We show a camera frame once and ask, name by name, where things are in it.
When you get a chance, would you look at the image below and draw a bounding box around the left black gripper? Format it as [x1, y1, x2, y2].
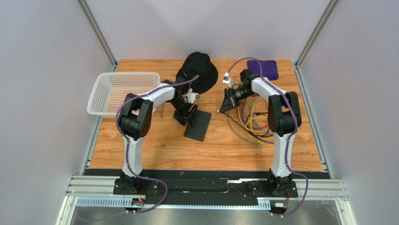
[169, 97, 198, 128]

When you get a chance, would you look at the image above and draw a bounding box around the black network switch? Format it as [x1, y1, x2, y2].
[184, 110, 212, 142]

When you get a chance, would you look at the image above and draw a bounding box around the blue ethernet cable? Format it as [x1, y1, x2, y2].
[240, 98, 275, 145]

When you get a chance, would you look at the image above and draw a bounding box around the black cable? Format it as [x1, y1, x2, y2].
[222, 111, 275, 138]

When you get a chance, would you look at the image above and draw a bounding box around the grey ethernet cable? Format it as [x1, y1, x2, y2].
[225, 95, 275, 149]

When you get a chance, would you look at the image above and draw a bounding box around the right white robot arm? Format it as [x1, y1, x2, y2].
[218, 69, 302, 196]

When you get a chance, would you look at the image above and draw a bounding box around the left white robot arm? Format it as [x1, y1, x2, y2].
[115, 79, 198, 193]

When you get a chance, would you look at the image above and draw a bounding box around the black bucket hat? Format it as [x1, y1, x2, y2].
[176, 52, 219, 94]

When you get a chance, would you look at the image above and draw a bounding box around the purple cloth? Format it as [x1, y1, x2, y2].
[247, 60, 279, 81]

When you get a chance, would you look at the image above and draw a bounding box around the white plastic basket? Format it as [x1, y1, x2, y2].
[87, 72, 160, 118]

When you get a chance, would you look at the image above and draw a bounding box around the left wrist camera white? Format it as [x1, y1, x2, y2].
[185, 89, 200, 104]

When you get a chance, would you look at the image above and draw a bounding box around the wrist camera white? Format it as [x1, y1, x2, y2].
[222, 72, 235, 89]
[185, 89, 200, 104]

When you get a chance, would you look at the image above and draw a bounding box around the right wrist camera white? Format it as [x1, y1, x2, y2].
[222, 72, 235, 89]

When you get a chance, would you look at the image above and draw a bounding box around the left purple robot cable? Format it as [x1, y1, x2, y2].
[115, 75, 200, 214]

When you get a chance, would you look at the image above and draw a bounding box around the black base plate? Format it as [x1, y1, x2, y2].
[112, 169, 331, 207]

